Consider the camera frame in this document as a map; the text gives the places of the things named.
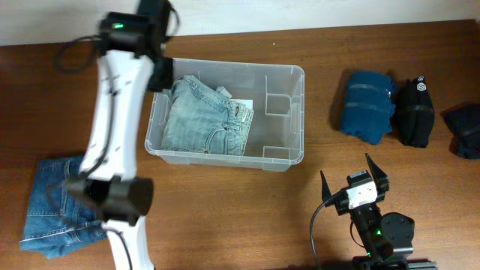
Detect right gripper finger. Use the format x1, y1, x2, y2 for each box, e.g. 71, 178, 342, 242
365, 153, 388, 181
320, 170, 332, 203

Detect light blue jeans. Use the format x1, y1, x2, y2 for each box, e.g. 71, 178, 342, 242
160, 75, 254, 156

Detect teal blue garment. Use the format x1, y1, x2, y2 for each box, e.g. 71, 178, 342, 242
340, 71, 397, 146

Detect clear plastic storage container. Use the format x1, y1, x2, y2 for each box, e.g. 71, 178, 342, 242
144, 58, 305, 172

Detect black garment with logo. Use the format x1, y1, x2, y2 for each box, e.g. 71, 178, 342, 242
394, 76, 435, 148

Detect dark blue jeans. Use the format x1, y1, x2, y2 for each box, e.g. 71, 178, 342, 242
19, 157, 107, 259

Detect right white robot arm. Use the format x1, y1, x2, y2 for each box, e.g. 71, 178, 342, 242
309, 154, 438, 270

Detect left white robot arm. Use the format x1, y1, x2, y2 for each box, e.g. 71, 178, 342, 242
61, 0, 178, 269

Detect dark navy folded garment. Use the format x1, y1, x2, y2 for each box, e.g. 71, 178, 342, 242
443, 103, 479, 160

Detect right black cable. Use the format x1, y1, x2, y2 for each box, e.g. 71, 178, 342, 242
309, 194, 344, 270

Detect black cable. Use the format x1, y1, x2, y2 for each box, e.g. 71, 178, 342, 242
44, 33, 134, 270
309, 194, 344, 270

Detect left black cable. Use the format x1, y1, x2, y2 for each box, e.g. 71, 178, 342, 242
44, 33, 134, 270

